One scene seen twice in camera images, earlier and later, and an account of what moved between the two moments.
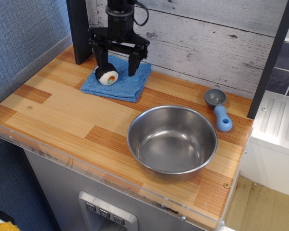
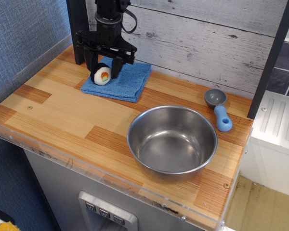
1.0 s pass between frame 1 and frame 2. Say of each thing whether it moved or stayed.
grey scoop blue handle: stayed
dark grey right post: stayed
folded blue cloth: stayed
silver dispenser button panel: stayed
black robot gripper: moved
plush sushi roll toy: moved
